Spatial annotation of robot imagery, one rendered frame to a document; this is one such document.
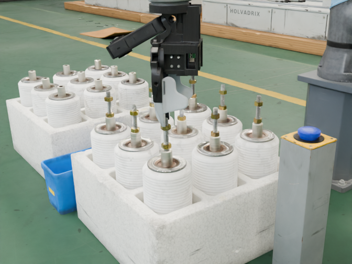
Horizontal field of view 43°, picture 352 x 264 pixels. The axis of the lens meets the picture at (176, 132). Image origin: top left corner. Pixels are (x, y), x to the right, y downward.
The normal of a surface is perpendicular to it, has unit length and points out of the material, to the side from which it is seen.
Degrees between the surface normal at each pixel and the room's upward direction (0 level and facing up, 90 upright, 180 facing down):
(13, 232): 0
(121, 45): 90
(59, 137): 90
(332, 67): 73
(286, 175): 90
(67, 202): 92
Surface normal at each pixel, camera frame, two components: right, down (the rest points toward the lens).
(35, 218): -0.02, -0.93
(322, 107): -0.79, 0.24
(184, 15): -0.17, 0.37
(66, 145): 0.59, 0.29
